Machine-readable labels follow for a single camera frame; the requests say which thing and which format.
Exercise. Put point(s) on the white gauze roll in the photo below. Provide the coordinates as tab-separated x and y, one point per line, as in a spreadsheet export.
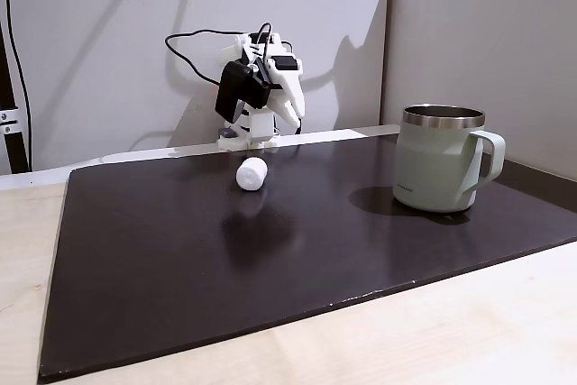
251	174

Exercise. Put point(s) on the pale green steel-rimmed mug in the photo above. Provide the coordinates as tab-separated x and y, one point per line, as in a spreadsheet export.
433	164

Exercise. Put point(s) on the black table mat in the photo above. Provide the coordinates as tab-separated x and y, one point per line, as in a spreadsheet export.
225	259

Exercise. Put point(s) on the black camera box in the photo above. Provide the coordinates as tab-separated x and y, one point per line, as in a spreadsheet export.
239	89

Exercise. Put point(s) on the black stand with white bracket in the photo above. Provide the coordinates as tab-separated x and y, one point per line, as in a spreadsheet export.
11	141

